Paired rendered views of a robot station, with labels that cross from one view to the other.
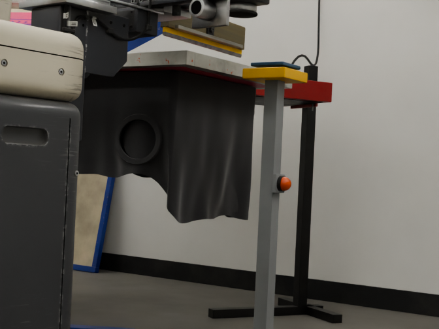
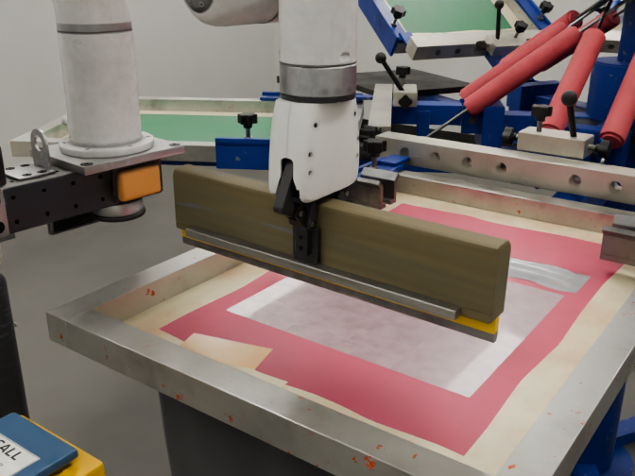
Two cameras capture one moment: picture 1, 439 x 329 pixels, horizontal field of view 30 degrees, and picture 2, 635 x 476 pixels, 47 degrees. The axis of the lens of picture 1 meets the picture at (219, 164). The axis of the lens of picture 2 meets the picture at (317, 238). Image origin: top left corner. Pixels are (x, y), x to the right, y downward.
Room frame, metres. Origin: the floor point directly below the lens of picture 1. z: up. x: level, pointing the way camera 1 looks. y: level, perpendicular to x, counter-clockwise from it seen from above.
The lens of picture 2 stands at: (2.51, -0.65, 1.38)
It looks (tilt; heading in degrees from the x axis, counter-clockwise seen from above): 21 degrees down; 92
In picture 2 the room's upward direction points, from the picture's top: straight up
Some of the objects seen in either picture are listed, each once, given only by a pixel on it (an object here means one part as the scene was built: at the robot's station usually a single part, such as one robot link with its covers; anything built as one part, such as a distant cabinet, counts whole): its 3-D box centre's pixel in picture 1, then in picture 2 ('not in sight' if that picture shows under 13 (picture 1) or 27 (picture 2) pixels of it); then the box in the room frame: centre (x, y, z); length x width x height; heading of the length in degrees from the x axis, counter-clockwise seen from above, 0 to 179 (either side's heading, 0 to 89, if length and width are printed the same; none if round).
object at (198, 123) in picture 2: not in sight; (264, 94); (2.29, 1.20, 1.05); 1.08 x 0.61 x 0.23; 176
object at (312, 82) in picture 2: not in sight; (322, 76); (2.48, 0.07, 1.27); 0.09 x 0.07 x 0.03; 56
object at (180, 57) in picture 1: (140, 74); (422, 275); (2.61, 0.27, 0.97); 0.79 x 0.58 x 0.04; 56
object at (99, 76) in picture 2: not in sight; (95, 89); (2.17, 0.32, 1.21); 0.16 x 0.13 x 0.15; 141
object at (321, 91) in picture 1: (249, 89); not in sight; (3.83, -0.13, 1.06); 0.61 x 0.46 x 0.12; 116
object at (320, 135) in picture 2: not in sight; (317, 138); (2.48, 0.06, 1.21); 0.10 x 0.08 x 0.11; 56
